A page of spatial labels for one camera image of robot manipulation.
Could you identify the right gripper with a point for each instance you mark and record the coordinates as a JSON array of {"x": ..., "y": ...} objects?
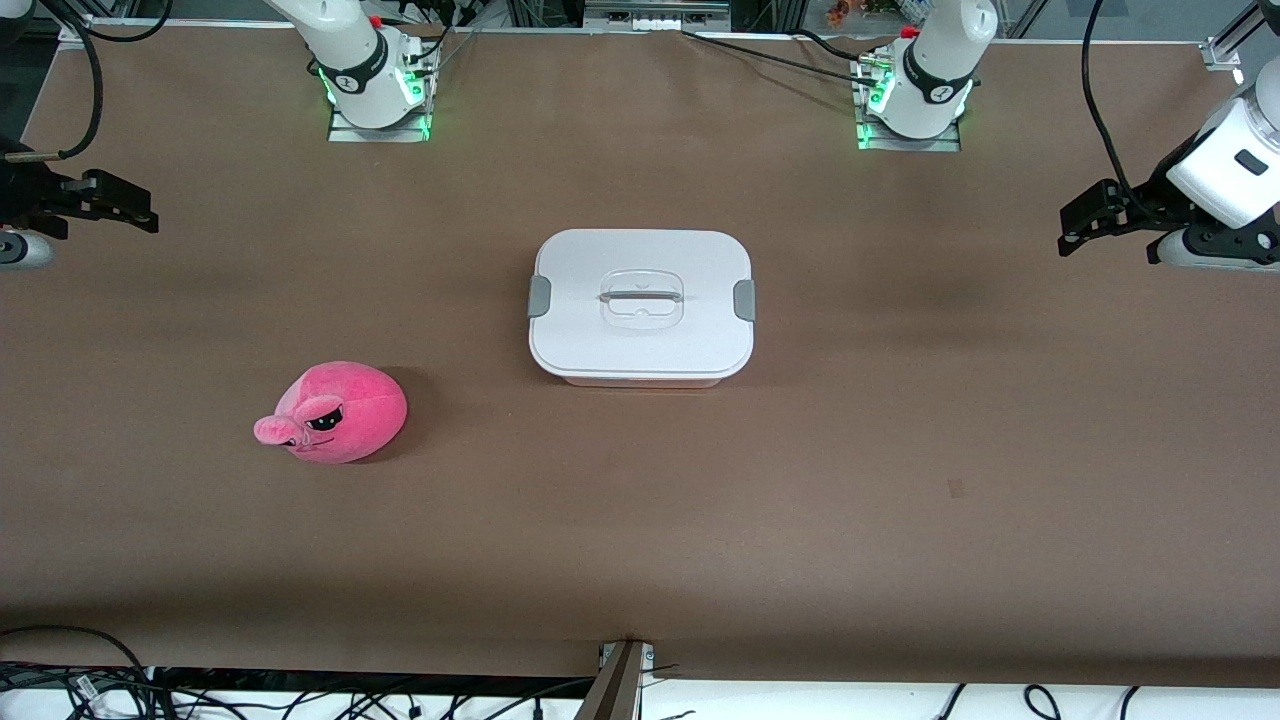
[{"x": 22, "y": 190}]

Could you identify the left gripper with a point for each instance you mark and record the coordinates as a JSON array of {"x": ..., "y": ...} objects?
[{"x": 1143, "y": 201}]

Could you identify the pink plush toy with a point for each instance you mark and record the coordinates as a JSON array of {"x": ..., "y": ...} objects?
[{"x": 350, "y": 400}]

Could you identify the white box lid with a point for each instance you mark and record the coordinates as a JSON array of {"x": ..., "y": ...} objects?
[{"x": 640, "y": 345}]

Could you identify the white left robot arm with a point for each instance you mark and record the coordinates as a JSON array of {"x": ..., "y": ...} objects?
[{"x": 935, "y": 80}]

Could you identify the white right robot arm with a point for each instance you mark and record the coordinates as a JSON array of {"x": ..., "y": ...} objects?
[{"x": 350, "y": 70}]

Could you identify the white plastic box base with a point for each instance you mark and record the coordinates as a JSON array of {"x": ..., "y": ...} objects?
[{"x": 640, "y": 382}]

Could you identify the grey electronics box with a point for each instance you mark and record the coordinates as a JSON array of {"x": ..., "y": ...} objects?
[{"x": 655, "y": 15}]

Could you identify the small orange object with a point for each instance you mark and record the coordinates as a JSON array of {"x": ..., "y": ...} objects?
[{"x": 838, "y": 12}]

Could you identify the brown table cover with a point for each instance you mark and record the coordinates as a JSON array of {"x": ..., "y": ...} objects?
[{"x": 640, "y": 520}]

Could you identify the wooden beam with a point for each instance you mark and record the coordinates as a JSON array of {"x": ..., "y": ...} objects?
[{"x": 615, "y": 695}]

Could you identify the aluminium frame profile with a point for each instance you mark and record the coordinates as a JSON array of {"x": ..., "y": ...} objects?
[
  {"x": 78, "y": 32},
  {"x": 1222, "y": 52}
]

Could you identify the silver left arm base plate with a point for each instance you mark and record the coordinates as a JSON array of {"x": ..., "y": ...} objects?
[{"x": 910, "y": 146}]

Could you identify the small metal bracket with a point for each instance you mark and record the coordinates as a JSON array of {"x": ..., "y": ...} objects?
[{"x": 648, "y": 660}]

